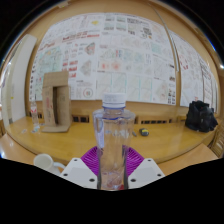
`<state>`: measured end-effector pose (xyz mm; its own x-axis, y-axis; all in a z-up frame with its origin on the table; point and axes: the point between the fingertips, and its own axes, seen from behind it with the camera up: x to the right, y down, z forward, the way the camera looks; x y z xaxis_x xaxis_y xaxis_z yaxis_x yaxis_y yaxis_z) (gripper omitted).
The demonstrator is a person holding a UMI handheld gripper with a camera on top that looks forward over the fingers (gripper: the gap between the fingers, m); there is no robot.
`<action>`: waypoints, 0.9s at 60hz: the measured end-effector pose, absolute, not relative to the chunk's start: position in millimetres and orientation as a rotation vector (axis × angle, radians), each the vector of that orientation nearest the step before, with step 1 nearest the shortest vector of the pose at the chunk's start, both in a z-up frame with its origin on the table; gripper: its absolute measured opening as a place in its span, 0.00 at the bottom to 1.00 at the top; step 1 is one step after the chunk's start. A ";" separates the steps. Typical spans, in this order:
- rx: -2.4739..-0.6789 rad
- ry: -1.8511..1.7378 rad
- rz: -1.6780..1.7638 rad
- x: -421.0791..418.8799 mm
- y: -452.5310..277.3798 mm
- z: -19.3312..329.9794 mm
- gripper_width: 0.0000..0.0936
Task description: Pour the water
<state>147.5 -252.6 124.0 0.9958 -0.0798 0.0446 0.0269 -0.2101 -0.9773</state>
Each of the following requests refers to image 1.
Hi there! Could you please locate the wooden chairs group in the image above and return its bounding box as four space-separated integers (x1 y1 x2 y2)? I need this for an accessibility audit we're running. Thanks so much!
209 125 224 158

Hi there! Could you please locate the small dark round object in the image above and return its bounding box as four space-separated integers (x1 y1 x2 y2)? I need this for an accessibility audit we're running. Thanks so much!
138 127 150 137

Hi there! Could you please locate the small clear plastic bottle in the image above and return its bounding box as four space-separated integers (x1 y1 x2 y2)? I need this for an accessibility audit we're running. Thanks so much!
29 99 41 133

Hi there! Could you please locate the white ceramic mug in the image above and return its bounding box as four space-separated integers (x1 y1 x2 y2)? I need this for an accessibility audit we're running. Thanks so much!
33 153 67 176

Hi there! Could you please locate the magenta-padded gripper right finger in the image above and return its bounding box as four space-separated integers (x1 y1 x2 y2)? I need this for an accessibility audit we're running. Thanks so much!
123 145 166 190

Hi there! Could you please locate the clear plastic water bottle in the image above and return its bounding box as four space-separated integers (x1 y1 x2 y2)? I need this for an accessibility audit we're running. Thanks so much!
92 92 136 191

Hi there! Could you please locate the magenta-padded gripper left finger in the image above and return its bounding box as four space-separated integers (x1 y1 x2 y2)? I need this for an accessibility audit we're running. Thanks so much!
59 145 100 190

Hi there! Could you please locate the brown cardboard box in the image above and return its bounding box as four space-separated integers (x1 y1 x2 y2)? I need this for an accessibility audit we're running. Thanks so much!
41 70 73 134

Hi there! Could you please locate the wall posters group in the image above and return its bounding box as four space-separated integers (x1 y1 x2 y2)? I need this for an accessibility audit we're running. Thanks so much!
29 12 220 112

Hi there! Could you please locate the black bag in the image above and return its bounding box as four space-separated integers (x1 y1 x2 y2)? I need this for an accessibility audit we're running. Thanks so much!
184 99 220 133

